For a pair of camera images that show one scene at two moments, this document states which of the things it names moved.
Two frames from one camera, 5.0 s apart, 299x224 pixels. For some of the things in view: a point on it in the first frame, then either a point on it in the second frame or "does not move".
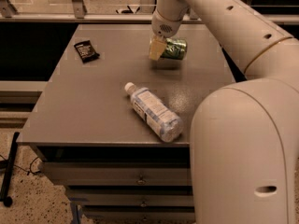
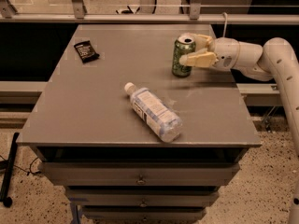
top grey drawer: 118,174 does not move
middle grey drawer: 132,197 does not move
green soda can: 175,49 → 183,45
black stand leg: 7,182 does not move
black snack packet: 86,51 does not move
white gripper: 164,27 → 225,53
